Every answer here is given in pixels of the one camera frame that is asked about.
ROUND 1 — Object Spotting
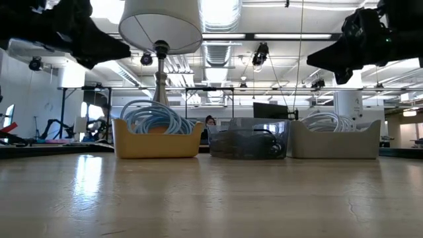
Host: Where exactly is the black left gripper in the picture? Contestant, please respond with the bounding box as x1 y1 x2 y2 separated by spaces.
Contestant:
19 0 132 71

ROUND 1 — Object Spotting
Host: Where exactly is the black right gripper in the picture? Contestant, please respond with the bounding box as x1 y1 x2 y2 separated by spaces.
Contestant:
306 7 398 85

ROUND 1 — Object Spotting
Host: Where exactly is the white cable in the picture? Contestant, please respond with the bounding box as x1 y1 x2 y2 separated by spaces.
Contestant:
336 114 358 134
299 112 343 134

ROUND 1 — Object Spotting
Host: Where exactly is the light blue cable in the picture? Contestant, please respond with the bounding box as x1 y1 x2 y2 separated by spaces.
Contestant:
119 99 198 136

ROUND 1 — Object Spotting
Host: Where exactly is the black cable with red plug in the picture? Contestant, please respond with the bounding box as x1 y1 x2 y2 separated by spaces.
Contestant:
210 129 252 159

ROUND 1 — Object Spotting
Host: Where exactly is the white round pillar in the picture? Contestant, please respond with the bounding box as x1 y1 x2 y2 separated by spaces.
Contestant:
333 90 364 120

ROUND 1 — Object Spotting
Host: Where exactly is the white lamp shade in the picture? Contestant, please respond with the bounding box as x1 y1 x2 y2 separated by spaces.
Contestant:
118 0 204 56

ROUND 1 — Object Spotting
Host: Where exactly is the long ceiling light strip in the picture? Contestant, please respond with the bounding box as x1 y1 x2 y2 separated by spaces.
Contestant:
202 32 333 42

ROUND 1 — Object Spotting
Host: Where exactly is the grey flat pad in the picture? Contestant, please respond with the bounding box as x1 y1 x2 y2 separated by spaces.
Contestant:
286 119 382 160

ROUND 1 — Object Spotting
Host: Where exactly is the black computer monitor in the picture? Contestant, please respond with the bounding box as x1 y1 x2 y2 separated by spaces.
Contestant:
252 102 299 121

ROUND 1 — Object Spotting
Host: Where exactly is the yellow plastic bin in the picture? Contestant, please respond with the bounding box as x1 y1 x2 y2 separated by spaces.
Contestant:
111 118 205 160

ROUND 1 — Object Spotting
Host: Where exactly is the transparent grey plastic bin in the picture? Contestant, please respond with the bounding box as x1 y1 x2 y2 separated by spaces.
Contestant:
207 116 291 161

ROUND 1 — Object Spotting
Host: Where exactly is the person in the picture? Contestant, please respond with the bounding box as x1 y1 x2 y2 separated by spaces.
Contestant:
201 114 217 145

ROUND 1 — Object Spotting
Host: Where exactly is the black ceiling camera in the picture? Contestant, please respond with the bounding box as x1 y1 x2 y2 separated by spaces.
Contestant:
139 52 154 67
28 56 44 71
252 42 270 67

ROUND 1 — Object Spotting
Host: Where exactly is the black aluminium table frame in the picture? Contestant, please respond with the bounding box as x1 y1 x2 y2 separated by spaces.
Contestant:
0 143 423 160

